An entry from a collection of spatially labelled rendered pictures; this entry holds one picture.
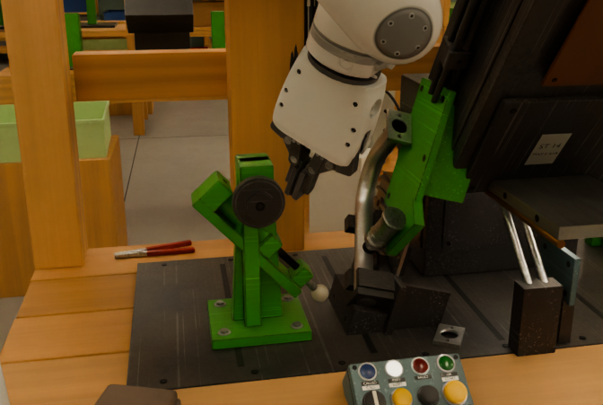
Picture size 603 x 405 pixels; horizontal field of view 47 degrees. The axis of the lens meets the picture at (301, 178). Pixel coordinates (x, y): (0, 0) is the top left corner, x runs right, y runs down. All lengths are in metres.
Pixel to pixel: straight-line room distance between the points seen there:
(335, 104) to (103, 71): 0.78
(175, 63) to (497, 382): 0.82
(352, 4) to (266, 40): 0.77
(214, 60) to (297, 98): 0.70
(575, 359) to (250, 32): 0.77
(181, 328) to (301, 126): 0.50
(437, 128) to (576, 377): 0.39
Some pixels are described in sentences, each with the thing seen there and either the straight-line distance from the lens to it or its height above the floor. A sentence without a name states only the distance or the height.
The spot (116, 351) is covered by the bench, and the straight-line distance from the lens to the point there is 1.13.
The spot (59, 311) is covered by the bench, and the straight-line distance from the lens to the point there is 1.27.
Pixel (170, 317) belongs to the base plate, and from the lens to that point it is 1.16.
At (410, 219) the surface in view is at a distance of 1.03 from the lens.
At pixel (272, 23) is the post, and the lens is 1.31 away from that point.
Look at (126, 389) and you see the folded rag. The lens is 0.95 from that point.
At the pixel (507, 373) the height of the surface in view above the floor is 0.90.
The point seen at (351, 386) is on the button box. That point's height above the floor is 0.94.
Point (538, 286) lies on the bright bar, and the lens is 1.05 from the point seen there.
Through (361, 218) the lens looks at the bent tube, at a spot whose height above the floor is 1.05.
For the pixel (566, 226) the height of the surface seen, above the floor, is 1.13.
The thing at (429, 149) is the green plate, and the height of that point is 1.19.
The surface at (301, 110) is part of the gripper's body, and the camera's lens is 0.71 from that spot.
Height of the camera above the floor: 1.45
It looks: 18 degrees down
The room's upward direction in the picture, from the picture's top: straight up
